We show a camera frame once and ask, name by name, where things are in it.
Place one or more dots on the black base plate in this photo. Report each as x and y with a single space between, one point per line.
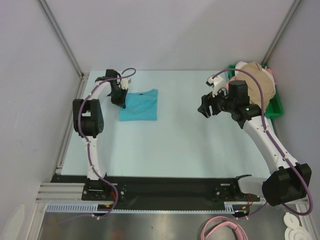
181 183

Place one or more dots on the aluminium front rail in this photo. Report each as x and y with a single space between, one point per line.
57 192

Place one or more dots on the pink shirt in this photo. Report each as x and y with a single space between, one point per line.
266 70

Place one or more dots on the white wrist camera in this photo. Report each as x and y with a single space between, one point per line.
217 83
124 83

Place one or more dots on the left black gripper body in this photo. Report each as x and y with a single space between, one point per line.
118 95

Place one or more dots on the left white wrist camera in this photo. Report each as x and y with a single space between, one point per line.
124 83

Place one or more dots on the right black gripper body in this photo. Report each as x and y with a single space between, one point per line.
211 105

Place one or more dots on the white slotted cable duct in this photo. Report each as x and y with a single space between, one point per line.
95 208

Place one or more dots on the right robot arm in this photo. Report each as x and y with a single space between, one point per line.
288 178

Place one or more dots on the beige shirt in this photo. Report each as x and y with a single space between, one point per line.
265 83

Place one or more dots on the white shirt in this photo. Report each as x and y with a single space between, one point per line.
241 64

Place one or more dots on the right aluminium frame post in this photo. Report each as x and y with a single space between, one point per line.
289 17

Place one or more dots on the green plastic bin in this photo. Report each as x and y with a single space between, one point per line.
274 108

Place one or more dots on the white round plastic part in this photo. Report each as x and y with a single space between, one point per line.
293 229

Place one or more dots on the aluminium frame post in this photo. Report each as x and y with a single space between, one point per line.
53 23
289 17

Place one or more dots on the teal polo shirt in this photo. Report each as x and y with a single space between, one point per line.
140 106

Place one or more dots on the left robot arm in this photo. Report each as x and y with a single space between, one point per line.
88 117

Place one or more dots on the left aluminium frame post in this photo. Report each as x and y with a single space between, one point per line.
53 23

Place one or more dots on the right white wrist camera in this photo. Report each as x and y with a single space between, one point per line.
217 83

